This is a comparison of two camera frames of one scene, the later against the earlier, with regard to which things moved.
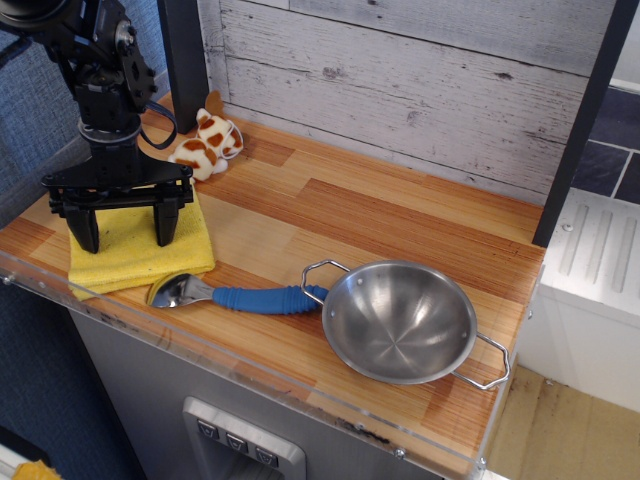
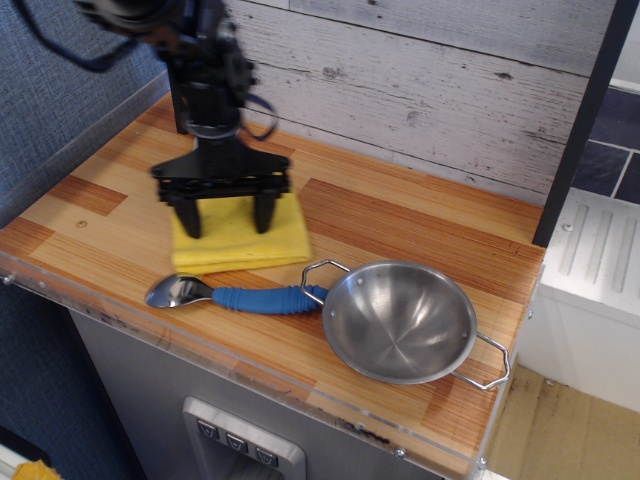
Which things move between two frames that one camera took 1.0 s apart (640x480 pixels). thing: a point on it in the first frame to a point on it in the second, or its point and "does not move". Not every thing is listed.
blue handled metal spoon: x=182 y=288 does not move
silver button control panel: x=228 y=448 does not move
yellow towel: x=129 y=257 to x=230 y=240
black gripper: x=115 y=174 to x=222 y=169
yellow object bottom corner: x=35 y=470 does not move
